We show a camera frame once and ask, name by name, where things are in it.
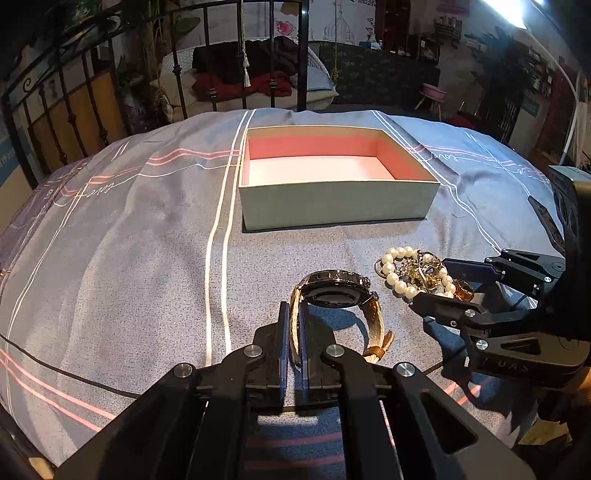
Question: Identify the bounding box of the gold chain jewelry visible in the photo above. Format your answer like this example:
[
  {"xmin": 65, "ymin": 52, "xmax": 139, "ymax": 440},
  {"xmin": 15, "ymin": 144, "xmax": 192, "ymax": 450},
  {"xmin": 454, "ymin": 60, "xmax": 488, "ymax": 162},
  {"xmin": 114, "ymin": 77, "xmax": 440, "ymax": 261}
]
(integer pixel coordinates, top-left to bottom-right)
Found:
[{"xmin": 374, "ymin": 246, "xmax": 475, "ymax": 303}]

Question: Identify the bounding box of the pink stool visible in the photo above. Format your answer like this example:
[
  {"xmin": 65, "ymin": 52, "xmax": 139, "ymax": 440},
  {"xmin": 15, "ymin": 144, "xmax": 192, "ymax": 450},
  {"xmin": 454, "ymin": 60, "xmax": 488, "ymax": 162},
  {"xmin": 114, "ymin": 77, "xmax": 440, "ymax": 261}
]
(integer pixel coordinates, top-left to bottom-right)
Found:
[{"xmin": 415, "ymin": 83, "xmax": 447, "ymax": 121}]

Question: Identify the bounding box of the white pearl bracelet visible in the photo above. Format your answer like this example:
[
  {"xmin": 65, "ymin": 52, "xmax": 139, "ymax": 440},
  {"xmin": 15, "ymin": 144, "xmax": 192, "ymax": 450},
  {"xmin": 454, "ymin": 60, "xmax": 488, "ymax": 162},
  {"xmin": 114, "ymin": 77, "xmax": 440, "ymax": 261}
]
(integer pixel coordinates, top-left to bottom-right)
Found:
[{"xmin": 379, "ymin": 245, "xmax": 458, "ymax": 301}]

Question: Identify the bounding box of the pale green open box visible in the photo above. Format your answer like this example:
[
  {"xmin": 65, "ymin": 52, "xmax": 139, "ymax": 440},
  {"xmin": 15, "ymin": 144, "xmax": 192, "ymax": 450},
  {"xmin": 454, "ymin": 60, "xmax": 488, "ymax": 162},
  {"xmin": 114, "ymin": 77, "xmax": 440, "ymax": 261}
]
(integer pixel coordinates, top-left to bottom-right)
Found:
[{"xmin": 238, "ymin": 125, "xmax": 440, "ymax": 232}]

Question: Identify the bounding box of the black iron bed frame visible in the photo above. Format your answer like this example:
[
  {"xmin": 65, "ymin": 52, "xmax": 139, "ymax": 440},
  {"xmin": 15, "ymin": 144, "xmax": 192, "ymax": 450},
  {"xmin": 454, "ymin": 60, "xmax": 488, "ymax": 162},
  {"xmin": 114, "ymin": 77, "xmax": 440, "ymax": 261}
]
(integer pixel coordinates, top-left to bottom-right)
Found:
[{"xmin": 1, "ymin": 1, "xmax": 311, "ymax": 187}]

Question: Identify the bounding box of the white floor lamp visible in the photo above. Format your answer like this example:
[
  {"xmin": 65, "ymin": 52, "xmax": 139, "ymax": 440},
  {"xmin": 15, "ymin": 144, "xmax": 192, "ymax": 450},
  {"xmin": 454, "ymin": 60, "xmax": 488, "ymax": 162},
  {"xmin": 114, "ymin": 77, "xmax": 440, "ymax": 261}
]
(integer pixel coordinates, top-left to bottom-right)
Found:
[{"xmin": 479, "ymin": 0, "xmax": 584, "ymax": 167}]

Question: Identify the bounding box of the black flat remote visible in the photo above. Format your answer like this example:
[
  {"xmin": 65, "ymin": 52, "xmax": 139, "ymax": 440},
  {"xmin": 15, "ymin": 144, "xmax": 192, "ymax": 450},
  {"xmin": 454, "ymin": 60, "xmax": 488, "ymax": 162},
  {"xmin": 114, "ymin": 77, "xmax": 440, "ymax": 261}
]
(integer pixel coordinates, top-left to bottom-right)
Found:
[{"xmin": 528, "ymin": 196, "xmax": 566, "ymax": 257}]

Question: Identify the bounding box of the white wicker swing chair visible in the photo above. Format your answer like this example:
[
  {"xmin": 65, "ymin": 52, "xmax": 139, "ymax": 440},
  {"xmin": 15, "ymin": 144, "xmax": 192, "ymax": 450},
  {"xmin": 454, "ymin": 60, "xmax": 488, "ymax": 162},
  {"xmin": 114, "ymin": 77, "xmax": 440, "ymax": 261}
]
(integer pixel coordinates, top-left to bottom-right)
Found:
[{"xmin": 151, "ymin": 36, "xmax": 341, "ymax": 122}]

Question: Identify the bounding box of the red cushion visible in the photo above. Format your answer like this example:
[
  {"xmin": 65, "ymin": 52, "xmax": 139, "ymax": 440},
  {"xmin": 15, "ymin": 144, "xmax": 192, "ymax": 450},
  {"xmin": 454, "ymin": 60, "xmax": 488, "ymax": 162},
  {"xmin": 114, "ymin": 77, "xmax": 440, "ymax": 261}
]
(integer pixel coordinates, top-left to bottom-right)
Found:
[{"xmin": 191, "ymin": 72, "xmax": 293, "ymax": 102}]

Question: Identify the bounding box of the wristwatch with tan strap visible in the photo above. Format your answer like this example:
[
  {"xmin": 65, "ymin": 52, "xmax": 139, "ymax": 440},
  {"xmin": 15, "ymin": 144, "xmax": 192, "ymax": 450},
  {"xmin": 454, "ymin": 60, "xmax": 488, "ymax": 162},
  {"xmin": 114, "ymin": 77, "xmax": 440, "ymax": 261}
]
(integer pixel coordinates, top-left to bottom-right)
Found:
[{"xmin": 288, "ymin": 270, "xmax": 394, "ymax": 368}]

